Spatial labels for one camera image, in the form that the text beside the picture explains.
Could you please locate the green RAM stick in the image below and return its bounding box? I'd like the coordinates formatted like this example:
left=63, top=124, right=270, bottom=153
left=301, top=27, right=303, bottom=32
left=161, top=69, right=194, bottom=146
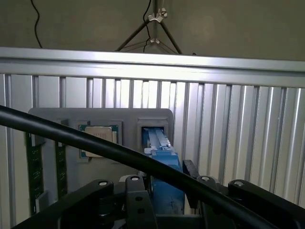
left=55, top=141, right=69, bottom=199
left=25, top=132, right=45, bottom=200

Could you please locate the aluminium frame rail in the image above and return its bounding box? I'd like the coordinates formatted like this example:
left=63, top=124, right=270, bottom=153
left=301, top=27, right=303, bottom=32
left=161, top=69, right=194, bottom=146
left=0, top=46, right=305, bottom=88

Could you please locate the thick black cable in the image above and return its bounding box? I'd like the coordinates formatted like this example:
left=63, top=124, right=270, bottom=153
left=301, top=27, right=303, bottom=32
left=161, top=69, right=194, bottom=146
left=0, top=104, right=282, bottom=229

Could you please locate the metal tripod stand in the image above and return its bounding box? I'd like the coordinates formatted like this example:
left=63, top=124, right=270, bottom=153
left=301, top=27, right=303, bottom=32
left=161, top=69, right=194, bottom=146
left=115, top=0, right=183, bottom=54

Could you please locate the thin black wire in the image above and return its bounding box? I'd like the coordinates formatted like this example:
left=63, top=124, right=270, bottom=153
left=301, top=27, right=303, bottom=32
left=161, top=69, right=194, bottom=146
left=30, top=0, right=44, bottom=48
left=142, top=0, right=153, bottom=52

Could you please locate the grey parts rack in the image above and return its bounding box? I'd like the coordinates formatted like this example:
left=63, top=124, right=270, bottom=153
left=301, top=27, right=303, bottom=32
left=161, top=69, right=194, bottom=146
left=28, top=107, right=176, bottom=217

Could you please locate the CPU with silver lid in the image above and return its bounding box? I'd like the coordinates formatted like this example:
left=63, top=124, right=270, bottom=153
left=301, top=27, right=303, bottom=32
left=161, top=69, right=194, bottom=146
left=78, top=124, right=120, bottom=159

